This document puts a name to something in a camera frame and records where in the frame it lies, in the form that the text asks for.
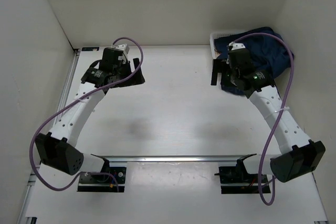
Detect dark blue denim trousers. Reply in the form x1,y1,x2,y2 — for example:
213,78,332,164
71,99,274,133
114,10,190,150
214,27,291,98

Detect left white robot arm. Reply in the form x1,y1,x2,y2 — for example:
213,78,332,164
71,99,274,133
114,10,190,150
35,44,145,182

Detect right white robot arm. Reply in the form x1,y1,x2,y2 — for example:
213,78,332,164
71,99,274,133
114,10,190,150
211,42,326,183

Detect white plastic basket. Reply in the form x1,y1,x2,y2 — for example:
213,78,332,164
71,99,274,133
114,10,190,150
209,29,246,59

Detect black label sticker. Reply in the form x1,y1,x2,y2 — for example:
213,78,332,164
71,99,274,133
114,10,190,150
81,47,99,51

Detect aluminium left rail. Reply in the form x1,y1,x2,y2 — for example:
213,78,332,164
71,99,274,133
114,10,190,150
56,49,80,112

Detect aluminium rail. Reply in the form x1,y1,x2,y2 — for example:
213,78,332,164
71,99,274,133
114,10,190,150
56,49,80,112
102,154,255,163

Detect aluminium front rail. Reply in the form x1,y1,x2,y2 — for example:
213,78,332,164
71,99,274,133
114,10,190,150
102,154,255,163

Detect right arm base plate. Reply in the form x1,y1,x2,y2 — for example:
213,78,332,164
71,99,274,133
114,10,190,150
214,166,259,195

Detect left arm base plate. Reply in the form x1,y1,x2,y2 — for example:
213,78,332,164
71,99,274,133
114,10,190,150
77,163,127,193

